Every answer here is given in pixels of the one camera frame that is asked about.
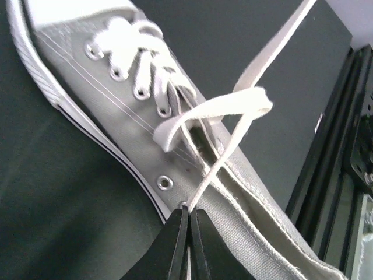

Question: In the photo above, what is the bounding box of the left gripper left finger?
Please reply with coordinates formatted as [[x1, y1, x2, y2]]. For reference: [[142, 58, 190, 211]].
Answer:
[[122, 207, 189, 280]]

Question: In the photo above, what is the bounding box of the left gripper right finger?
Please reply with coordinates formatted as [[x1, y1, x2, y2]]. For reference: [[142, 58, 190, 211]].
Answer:
[[189, 209, 251, 280]]

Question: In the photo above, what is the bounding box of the grey canvas sneaker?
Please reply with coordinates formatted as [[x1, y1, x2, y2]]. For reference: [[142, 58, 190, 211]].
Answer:
[[6, 1, 344, 279]]

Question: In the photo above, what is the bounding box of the white shoelace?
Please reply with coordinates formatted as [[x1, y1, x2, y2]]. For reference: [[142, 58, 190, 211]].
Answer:
[[85, 1, 314, 220]]

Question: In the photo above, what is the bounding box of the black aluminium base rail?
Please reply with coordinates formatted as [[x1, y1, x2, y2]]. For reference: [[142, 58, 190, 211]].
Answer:
[[286, 45, 372, 277]]

